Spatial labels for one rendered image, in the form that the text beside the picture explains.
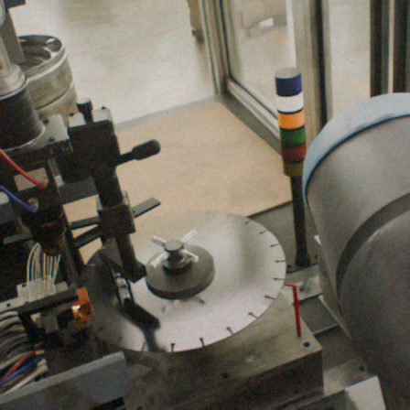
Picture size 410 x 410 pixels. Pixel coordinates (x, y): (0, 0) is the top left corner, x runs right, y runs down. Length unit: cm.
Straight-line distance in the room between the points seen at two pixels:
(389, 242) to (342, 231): 4
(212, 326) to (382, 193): 57
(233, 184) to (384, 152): 117
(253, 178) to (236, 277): 62
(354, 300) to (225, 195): 118
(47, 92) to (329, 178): 115
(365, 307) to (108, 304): 68
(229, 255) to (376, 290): 69
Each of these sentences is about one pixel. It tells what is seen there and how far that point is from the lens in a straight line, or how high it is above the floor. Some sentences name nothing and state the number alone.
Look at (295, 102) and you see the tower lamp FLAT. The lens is 105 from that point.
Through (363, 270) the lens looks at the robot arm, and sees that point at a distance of 32.
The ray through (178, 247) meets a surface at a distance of 94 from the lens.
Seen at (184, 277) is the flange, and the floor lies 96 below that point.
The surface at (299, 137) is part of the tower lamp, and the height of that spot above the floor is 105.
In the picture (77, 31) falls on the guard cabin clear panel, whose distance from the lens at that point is 190.
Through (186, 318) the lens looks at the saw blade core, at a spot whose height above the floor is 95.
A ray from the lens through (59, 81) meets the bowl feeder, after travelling 151.
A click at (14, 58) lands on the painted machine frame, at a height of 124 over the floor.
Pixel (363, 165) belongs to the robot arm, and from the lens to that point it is 36.
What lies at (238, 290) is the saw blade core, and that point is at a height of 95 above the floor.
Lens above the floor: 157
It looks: 34 degrees down
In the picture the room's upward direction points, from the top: 10 degrees counter-clockwise
